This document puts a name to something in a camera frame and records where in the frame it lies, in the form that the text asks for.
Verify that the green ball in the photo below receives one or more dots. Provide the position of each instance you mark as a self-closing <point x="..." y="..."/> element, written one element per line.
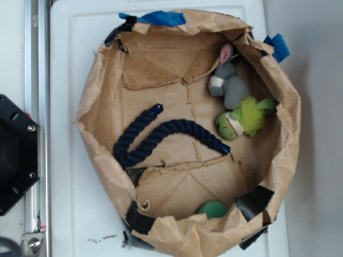
<point x="213" y="209"/>

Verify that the brown paper bag bin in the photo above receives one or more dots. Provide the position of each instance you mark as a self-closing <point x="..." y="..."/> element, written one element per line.
<point x="149" y="64"/>

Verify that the grey plush bunny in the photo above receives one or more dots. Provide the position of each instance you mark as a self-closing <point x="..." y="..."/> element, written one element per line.
<point x="225" y="82"/>

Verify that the green plush toy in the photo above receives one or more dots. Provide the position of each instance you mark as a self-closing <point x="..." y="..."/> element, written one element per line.
<point x="247" y="118"/>

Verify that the blue tape top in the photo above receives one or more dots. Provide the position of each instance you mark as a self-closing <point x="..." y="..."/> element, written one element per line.
<point x="159" y="18"/>

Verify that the blue tape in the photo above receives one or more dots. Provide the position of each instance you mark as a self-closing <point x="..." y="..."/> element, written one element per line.
<point x="159" y="18"/>
<point x="281" y="51"/>

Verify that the white plastic tray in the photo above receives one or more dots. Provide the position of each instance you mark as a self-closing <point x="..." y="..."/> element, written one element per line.
<point x="84" y="222"/>

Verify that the blue tape right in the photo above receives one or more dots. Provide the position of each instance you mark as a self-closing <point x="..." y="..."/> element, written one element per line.
<point x="281" y="51"/>

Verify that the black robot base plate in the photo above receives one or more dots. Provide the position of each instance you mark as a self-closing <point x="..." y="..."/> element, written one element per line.
<point x="19" y="154"/>

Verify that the aluminium rail frame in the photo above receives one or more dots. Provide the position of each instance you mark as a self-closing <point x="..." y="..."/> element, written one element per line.
<point x="37" y="236"/>

